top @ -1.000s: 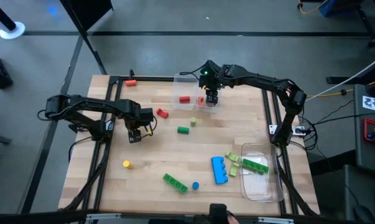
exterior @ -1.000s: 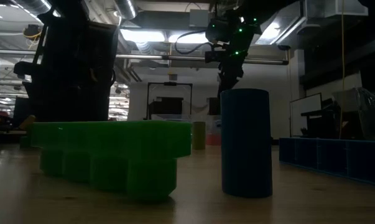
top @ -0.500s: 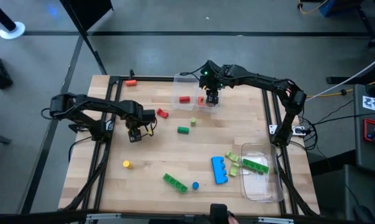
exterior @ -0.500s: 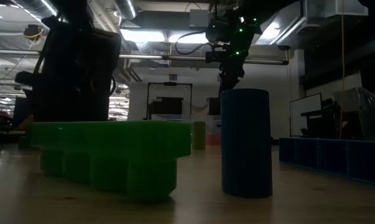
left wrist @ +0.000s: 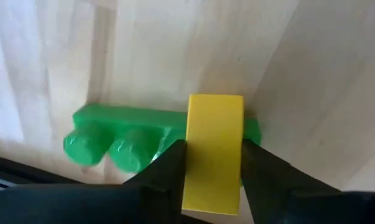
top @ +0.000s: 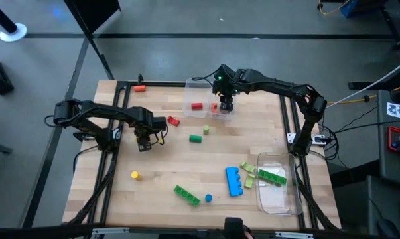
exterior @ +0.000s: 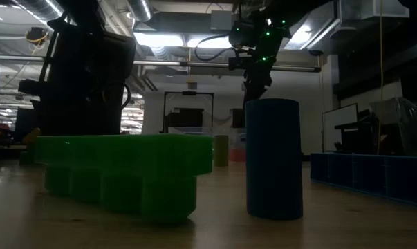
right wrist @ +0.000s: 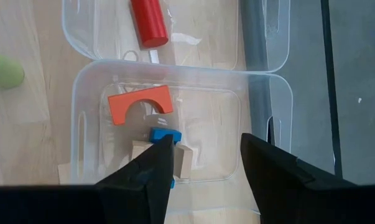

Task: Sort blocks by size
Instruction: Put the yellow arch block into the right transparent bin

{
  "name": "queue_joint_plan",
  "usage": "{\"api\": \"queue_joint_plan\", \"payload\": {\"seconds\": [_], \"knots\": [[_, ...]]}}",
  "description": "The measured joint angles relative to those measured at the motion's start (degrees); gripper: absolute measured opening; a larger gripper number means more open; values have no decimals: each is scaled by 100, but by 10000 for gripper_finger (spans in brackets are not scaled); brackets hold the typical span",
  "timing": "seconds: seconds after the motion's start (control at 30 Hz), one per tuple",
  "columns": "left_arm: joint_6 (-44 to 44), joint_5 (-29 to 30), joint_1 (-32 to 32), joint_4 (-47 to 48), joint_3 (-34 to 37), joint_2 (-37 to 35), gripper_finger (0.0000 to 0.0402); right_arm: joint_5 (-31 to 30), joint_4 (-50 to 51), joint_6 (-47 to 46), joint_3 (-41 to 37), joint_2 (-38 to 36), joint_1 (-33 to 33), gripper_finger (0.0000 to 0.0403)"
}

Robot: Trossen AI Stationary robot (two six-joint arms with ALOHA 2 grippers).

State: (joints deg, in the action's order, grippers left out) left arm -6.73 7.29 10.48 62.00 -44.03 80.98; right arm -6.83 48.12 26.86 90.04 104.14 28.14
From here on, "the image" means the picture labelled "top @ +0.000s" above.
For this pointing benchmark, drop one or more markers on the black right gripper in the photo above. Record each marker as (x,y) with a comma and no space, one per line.
(224,89)

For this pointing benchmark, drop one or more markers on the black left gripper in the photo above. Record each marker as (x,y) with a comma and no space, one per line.
(153,124)

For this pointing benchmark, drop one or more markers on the orange arch block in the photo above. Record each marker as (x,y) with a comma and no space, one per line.
(213,108)

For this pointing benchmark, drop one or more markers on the red arch block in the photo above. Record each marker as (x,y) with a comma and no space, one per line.
(173,121)

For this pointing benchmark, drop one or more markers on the red cylinder block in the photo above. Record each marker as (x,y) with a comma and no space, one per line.
(196,106)

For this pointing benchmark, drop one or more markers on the light green cylinder block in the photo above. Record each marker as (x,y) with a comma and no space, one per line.
(206,130)

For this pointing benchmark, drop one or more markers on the yellow cylinder block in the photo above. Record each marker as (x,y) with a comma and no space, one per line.
(135,175)

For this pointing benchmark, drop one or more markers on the orange cylinder block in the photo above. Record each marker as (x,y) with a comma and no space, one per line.
(139,88)

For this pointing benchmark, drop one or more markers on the green long studded brick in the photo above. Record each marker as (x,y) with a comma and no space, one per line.
(186,195)
(272,177)

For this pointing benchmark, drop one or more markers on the light green arch block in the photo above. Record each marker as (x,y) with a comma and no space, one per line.
(248,167)
(249,181)

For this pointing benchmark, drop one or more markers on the blue long studded brick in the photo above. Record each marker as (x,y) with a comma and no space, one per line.
(233,182)

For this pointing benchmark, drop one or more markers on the blue cylinder block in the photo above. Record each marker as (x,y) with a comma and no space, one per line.
(208,198)

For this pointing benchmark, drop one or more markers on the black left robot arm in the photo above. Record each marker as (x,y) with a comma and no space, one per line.
(97,109)

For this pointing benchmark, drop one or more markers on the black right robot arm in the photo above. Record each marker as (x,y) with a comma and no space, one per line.
(279,85)

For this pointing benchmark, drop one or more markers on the large clear plastic container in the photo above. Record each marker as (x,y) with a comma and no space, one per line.
(276,202)

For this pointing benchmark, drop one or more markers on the black divider panel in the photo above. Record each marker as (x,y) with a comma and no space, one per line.
(93,10)

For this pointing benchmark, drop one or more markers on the blue box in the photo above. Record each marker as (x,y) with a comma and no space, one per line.
(349,7)

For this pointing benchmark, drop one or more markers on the grey cabinet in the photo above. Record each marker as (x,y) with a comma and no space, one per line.
(383,149)

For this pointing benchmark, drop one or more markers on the red and black device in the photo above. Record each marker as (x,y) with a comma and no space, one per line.
(390,139)

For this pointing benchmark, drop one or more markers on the white printed paper label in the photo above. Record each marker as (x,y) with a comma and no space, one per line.
(398,111)

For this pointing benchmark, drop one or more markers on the dark low cabinet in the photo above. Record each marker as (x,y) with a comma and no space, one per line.
(385,206)

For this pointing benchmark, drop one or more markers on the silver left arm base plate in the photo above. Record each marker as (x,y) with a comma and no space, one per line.
(116,133)

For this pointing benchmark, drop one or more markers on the black aluminium table frame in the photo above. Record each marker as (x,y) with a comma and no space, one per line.
(160,84)

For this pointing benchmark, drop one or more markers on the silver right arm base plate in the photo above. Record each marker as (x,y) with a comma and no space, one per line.
(291,137)

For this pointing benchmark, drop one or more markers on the silver frame bracket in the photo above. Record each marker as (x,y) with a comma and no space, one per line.
(294,235)
(110,231)

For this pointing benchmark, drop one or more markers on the black frame crossbar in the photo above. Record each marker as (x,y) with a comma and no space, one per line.
(53,231)

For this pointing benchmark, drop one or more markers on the black desk leg frame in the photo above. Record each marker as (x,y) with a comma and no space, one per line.
(372,85)

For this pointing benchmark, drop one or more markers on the black post white base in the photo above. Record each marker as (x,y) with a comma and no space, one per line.
(13,32)

